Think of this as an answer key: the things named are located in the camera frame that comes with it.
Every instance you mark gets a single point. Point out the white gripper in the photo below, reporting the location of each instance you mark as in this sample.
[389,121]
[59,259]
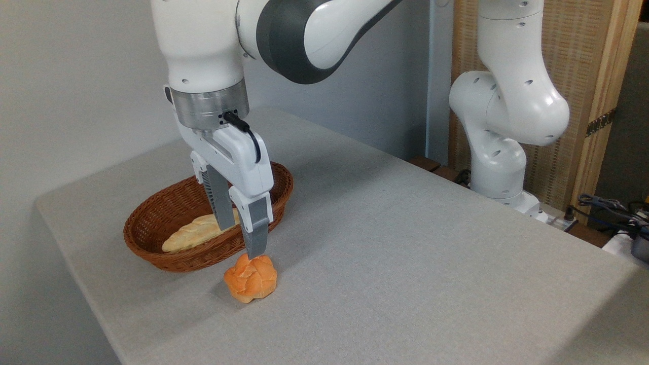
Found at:
[243,162]

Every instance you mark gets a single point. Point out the long pale bread loaf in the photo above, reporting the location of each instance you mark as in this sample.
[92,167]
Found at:
[195,234]

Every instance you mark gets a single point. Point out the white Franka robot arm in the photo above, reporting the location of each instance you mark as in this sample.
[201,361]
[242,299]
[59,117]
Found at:
[203,45]

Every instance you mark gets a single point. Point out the round orange bread roll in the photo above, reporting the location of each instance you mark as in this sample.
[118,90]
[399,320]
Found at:
[252,280]

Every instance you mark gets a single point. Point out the brown wicker basket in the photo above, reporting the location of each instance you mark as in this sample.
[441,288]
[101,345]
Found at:
[167,213]

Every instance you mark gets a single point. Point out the metal screen hinge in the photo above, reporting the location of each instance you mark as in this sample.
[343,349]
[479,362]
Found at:
[601,122]

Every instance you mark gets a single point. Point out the wooden rattan folding screen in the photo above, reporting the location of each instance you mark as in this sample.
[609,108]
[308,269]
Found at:
[578,56]

